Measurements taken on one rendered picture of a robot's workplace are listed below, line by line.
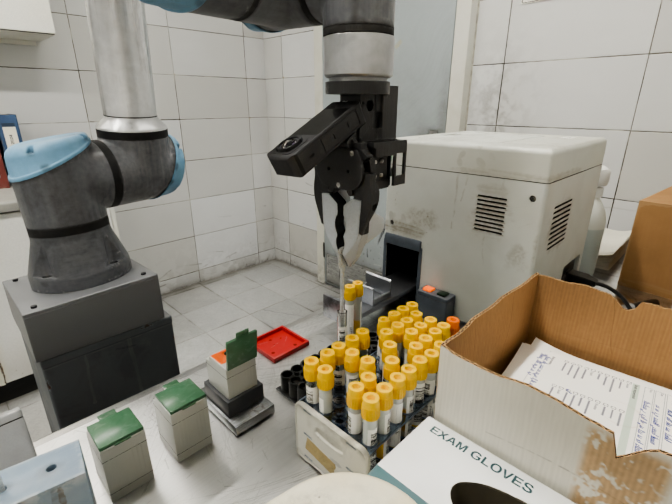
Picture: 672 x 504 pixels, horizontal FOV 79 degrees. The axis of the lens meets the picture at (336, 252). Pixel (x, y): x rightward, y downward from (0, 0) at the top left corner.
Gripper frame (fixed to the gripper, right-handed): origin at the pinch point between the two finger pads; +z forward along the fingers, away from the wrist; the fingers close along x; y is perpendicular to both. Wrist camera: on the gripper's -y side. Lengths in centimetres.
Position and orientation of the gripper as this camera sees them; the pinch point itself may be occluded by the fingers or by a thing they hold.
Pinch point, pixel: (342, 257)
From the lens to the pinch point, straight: 49.9
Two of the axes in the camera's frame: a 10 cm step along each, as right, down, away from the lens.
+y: 7.0, -2.5, 6.7
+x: -7.1, -2.5, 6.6
